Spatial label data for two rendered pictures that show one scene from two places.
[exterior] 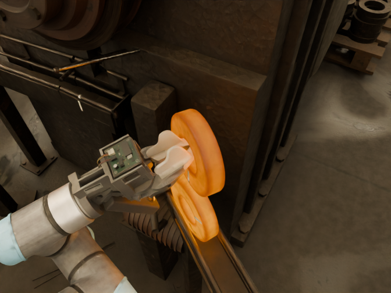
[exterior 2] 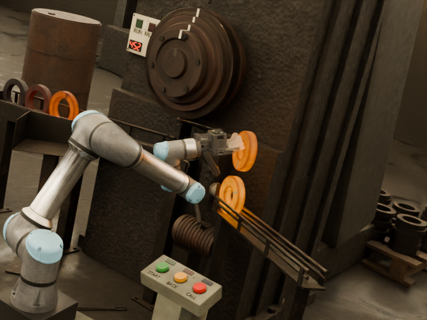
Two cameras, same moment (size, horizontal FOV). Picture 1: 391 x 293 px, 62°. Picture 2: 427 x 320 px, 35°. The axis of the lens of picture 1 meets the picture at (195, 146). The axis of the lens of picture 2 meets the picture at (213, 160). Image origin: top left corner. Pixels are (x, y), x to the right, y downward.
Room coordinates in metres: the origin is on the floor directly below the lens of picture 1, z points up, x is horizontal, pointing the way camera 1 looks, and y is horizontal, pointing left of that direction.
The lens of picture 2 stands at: (-2.17, -0.03, 1.51)
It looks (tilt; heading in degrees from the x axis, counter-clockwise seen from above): 15 degrees down; 3
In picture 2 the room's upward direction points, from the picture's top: 13 degrees clockwise
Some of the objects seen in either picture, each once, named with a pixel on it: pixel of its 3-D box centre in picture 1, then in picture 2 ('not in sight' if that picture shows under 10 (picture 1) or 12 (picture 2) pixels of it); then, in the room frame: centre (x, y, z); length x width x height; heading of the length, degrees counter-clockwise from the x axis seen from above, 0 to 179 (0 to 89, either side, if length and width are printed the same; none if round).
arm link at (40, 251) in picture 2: not in sight; (41, 254); (-0.21, 0.54, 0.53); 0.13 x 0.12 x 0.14; 45
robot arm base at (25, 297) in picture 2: not in sight; (36, 287); (-0.21, 0.54, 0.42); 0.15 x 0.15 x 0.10
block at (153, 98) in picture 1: (157, 124); (213, 177); (0.61, 0.10, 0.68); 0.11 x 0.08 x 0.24; 150
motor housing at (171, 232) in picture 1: (167, 245); (189, 280); (0.43, 0.09, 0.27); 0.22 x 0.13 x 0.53; 60
